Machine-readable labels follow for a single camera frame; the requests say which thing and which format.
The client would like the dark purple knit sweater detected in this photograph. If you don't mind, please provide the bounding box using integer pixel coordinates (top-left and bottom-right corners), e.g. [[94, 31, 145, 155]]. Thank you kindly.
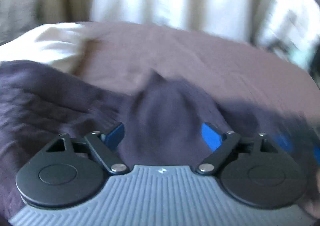
[[0, 60, 320, 218]]

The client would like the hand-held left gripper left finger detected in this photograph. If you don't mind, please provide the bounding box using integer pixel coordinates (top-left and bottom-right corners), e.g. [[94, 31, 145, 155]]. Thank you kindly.
[[45, 122, 130, 176]]

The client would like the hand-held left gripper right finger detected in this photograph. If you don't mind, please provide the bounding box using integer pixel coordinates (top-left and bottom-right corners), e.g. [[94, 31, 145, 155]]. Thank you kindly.
[[196, 122, 279, 175]]

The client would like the white hanging garment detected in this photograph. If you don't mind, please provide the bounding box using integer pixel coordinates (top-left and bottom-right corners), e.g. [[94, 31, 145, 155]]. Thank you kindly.
[[257, 0, 320, 68]]

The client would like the folded cream white garment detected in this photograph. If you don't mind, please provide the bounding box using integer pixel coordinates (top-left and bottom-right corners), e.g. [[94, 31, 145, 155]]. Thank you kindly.
[[0, 23, 88, 77]]

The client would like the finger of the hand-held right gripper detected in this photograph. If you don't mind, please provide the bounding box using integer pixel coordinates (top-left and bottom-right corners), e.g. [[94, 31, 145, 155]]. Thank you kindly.
[[271, 121, 320, 165]]

